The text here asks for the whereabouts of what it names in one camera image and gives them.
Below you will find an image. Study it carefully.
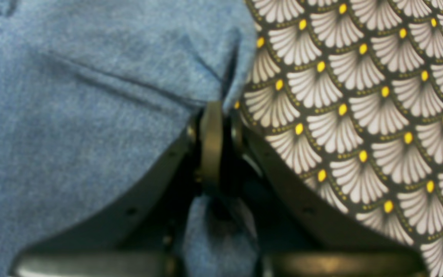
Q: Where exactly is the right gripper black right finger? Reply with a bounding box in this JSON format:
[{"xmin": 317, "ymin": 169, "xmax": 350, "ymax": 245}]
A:
[{"xmin": 229, "ymin": 112, "xmax": 428, "ymax": 277}]

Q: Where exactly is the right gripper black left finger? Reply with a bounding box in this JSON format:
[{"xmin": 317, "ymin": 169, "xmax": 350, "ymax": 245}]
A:
[{"xmin": 11, "ymin": 101, "xmax": 224, "ymax": 277}]

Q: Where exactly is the blue T-shirt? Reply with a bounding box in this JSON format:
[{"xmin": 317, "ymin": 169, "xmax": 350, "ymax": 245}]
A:
[{"xmin": 0, "ymin": 0, "xmax": 256, "ymax": 277}]

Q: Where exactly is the fan-patterned tablecloth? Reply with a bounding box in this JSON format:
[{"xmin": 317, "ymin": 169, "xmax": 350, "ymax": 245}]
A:
[{"xmin": 235, "ymin": 0, "xmax": 443, "ymax": 277}]

